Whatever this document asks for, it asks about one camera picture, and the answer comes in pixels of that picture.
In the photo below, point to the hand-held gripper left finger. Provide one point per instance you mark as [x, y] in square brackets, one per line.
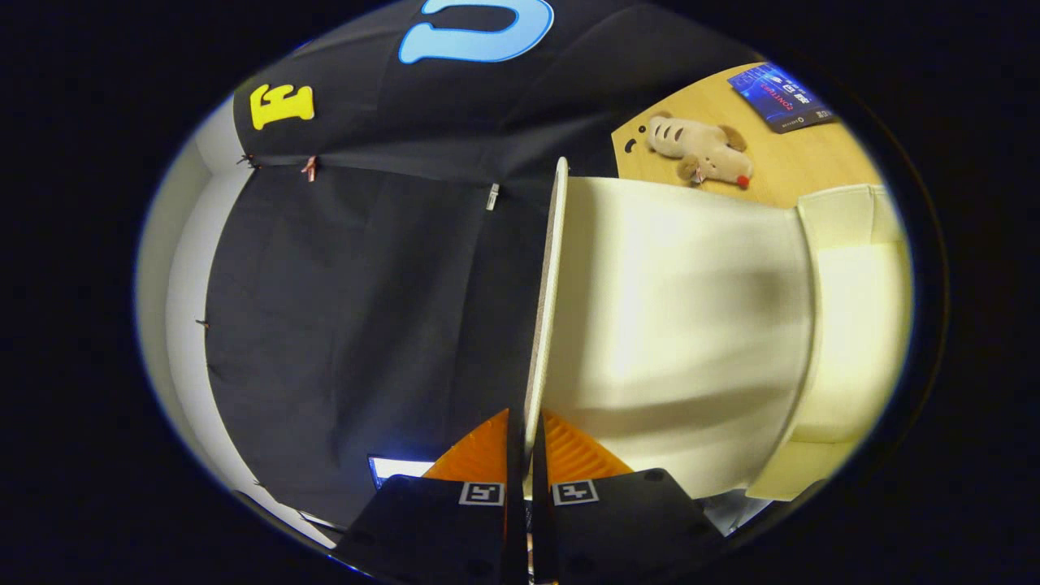
[439, 528]

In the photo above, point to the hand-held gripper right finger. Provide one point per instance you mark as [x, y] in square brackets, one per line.
[617, 528]

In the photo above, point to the beige fabric storage box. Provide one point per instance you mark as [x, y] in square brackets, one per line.
[674, 325]

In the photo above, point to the lit monitor screen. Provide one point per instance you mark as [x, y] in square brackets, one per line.
[398, 467]

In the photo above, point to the black backdrop cloth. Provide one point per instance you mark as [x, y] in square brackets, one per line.
[366, 284]

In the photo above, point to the silver clip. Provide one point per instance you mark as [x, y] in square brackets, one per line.
[491, 197]

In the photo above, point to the pink clip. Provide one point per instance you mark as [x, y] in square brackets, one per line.
[309, 168]

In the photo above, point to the brown plush toy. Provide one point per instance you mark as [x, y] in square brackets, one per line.
[699, 146]

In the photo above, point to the blue cover book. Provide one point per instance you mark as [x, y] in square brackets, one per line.
[780, 97]

